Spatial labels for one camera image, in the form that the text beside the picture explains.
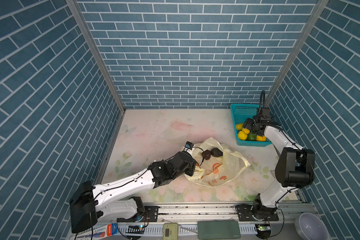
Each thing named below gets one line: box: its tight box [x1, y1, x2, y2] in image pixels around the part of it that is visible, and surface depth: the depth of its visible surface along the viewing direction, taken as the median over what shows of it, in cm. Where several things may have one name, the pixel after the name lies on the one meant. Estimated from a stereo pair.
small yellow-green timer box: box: [163, 222, 179, 240], surface depth 69 cm
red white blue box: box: [70, 223, 118, 240], surface depth 69 cm
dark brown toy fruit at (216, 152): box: [211, 147, 223, 157], surface depth 93 cm
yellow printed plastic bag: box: [184, 137, 251, 188], surface depth 86 cm
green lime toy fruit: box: [247, 132, 257, 141], surface depth 101 cm
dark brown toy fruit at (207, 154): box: [202, 149, 212, 160], surface depth 93 cm
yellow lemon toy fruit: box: [238, 130, 248, 141], surface depth 101 cm
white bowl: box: [294, 212, 330, 240], surface depth 69 cm
